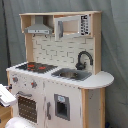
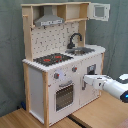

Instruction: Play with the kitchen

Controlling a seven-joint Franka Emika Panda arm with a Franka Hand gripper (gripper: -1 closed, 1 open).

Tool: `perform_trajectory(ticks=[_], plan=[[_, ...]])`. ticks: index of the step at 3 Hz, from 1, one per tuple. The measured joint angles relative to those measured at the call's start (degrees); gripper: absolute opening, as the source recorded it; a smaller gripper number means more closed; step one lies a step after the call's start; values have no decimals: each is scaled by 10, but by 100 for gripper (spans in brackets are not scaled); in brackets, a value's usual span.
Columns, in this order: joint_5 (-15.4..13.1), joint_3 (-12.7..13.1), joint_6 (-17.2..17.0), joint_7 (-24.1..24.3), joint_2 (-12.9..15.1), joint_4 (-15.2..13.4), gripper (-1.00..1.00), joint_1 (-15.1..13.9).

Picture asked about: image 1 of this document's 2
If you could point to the oven door with handle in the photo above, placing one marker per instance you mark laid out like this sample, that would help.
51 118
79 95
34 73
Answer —
27 106

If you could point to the black stovetop red burners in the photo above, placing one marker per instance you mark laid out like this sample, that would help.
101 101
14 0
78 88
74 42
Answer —
36 67

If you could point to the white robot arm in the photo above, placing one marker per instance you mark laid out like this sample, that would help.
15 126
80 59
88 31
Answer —
18 122

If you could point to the red stove knob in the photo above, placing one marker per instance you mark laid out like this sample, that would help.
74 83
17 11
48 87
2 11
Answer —
15 79
33 84

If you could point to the grey range hood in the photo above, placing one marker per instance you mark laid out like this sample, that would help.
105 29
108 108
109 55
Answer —
38 27

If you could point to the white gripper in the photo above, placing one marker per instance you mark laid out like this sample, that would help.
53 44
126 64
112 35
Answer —
6 98

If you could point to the wooden toy kitchen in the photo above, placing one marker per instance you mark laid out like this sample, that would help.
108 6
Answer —
43 48

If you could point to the grey metal sink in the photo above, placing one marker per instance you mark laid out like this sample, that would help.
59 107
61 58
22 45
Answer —
71 74

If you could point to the white cabinet door grey window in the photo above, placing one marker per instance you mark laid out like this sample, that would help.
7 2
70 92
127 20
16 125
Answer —
63 106

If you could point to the black toy faucet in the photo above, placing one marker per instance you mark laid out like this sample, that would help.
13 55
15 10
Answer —
85 61

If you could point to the white microwave door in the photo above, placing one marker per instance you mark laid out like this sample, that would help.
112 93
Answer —
72 26

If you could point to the left red stove knob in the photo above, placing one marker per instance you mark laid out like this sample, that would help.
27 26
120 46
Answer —
15 79

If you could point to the right red stove knob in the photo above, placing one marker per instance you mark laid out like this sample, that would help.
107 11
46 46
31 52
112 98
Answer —
33 84

